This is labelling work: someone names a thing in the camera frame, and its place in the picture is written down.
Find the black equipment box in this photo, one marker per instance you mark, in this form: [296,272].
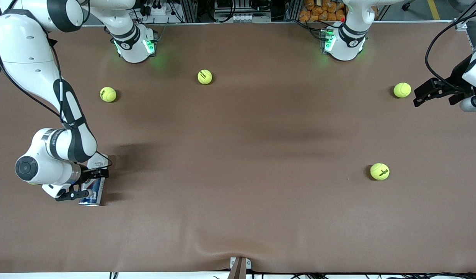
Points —
[230,4]

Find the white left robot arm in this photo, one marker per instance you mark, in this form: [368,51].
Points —
[346,48]

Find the brown table mat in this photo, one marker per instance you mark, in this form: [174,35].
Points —
[238,217]

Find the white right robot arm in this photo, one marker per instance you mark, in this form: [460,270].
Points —
[28,50]

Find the bag of orange items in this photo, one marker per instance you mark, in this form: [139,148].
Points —
[323,11]

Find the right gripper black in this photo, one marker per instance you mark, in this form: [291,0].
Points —
[89,175]

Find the grey metal mount bracket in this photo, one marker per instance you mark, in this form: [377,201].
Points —
[239,267]

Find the aluminium frame post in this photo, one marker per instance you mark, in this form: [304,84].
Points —
[189,11]
[291,9]

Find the white blue tennis ball can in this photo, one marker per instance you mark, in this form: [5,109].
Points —
[100,192]

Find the black chair caster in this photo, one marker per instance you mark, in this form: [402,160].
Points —
[408,4]

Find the metal table corner bracket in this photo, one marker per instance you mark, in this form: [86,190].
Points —
[461,26]

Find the aluminium frame strut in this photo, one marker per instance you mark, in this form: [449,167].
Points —
[469,14]

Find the long white power strip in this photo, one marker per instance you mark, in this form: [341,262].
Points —
[241,18]

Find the yellow tennis ball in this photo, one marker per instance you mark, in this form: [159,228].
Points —
[205,76]
[108,94]
[402,90]
[379,171]

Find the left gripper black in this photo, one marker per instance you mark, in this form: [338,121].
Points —
[456,81]

